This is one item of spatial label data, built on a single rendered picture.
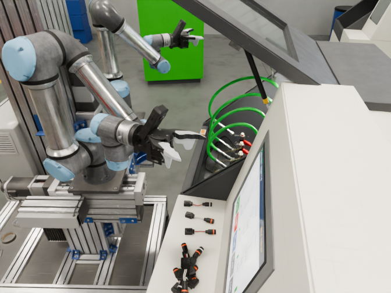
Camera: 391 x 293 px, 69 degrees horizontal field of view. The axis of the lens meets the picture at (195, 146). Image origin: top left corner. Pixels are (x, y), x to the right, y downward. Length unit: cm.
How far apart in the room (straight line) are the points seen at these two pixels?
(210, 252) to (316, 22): 763
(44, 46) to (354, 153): 89
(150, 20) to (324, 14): 501
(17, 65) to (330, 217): 90
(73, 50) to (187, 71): 382
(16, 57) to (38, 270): 153
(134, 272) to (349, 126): 160
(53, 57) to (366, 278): 95
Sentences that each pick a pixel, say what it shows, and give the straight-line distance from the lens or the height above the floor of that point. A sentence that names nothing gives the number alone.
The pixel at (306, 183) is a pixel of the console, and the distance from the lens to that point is 57.
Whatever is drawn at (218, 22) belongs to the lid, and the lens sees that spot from 91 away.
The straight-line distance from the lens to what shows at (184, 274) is 104.
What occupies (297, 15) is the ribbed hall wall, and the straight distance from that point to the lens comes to 818.
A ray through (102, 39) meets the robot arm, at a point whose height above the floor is 149.
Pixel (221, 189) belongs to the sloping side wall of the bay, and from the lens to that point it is 126.
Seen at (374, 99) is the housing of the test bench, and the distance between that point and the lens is 109.
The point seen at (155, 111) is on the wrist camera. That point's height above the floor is 154.
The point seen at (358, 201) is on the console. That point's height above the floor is 155.
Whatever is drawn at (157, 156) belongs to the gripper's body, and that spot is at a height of 141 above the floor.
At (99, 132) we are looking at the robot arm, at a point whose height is 144.
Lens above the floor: 191
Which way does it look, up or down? 35 degrees down
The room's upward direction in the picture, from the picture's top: straight up
